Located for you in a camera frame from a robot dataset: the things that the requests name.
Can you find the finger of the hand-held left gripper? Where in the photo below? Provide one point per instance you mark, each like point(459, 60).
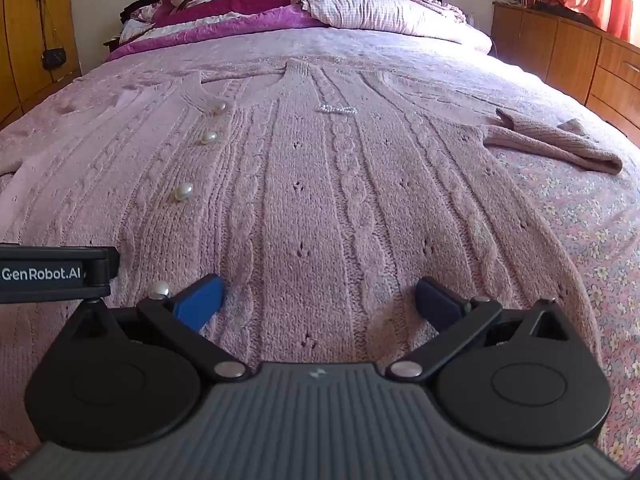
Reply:
point(102, 267)

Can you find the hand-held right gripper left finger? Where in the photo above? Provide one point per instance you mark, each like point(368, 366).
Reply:
point(200, 305)

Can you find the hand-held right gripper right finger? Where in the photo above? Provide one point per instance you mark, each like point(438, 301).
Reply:
point(439, 305)

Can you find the pink knit cardigan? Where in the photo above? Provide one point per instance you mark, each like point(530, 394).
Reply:
point(300, 185)

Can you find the pile of dark clothes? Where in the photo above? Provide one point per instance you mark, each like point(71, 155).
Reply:
point(137, 7)

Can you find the black purse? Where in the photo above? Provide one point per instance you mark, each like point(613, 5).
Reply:
point(54, 58)

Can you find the dark wooden nightstand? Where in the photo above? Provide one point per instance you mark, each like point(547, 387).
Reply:
point(111, 42)

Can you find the wooden wardrobe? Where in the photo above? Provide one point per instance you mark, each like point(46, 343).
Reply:
point(25, 35)

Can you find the magenta and white blanket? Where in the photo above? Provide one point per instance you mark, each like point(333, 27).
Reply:
point(225, 15)

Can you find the wooden dresser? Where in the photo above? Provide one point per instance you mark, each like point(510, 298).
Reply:
point(560, 50)

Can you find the dark cloth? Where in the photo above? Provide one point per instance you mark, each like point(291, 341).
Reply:
point(565, 11)

